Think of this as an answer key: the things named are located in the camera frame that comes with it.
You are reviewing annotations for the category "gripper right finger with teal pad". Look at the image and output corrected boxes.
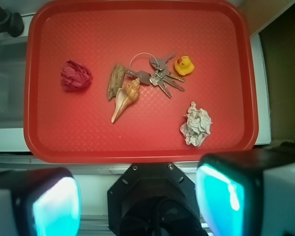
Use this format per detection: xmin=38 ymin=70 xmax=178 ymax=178
xmin=195 ymin=150 xmax=295 ymax=236

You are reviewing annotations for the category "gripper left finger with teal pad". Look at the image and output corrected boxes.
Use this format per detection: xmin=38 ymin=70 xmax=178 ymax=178
xmin=0 ymin=167 xmax=82 ymax=236

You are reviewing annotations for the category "yellow rubber duck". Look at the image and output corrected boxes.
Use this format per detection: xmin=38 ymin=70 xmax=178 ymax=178
xmin=174 ymin=56 xmax=195 ymax=76

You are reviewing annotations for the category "red plastic tray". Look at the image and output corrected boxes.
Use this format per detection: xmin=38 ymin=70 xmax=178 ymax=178
xmin=23 ymin=0 xmax=259 ymax=164

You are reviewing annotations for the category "crumpled white paper ball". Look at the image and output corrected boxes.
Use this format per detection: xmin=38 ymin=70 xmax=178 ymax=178
xmin=179 ymin=101 xmax=212 ymax=147

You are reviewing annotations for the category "crumpled red paper ball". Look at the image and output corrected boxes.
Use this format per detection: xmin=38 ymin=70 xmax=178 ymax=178
xmin=60 ymin=60 xmax=93 ymax=91

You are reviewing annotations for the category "tan spiral seashell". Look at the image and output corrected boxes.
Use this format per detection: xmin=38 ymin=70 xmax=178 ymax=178
xmin=111 ymin=78 xmax=140 ymax=123

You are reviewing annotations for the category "brown driftwood piece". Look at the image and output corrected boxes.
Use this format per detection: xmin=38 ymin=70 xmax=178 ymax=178
xmin=107 ymin=63 xmax=126 ymax=101

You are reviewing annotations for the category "grey sink basin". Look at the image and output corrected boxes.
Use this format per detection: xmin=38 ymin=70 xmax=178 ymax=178
xmin=0 ymin=42 xmax=27 ymax=128

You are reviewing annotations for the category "bunch of metal keys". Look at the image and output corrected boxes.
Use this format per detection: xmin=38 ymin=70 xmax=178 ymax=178
xmin=125 ymin=52 xmax=185 ymax=98

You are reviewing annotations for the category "grey sink faucet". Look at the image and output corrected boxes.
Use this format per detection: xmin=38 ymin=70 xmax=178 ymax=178
xmin=0 ymin=6 xmax=25 ymax=37

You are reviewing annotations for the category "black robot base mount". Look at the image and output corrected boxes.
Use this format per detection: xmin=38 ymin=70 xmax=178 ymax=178
xmin=107 ymin=163 xmax=207 ymax=236

